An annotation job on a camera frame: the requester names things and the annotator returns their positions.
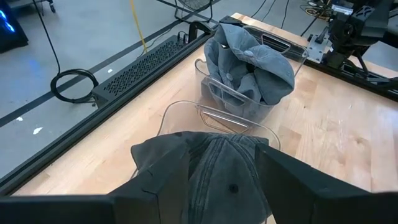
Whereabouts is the black floor fan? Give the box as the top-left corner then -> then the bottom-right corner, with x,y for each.
173,0 -> 214,23

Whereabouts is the clear plastic bin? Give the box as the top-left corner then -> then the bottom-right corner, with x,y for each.
194,24 -> 310,124
157,99 -> 282,156

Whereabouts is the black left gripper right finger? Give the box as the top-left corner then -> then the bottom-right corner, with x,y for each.
254,143 -> 398,224

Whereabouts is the yellow cable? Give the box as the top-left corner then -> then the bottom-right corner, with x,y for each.
129,0 -> 147,53

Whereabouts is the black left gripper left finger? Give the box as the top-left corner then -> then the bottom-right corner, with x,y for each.
0,145 -> 191,224

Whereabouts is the dark grey cap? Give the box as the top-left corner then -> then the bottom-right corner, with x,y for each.
130,130 -> 272,224

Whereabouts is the coiled black cable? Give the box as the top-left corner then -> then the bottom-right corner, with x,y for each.
32,0 -> 100,105

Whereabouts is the computer with blue lights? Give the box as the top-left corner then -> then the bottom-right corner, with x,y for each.
0,0 -> 29,54

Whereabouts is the silver mounting bracket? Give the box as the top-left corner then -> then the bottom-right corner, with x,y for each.
306,32 -> 333,63

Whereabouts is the black perforated computer case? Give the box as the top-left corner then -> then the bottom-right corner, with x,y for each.
91,34 -> 194,108

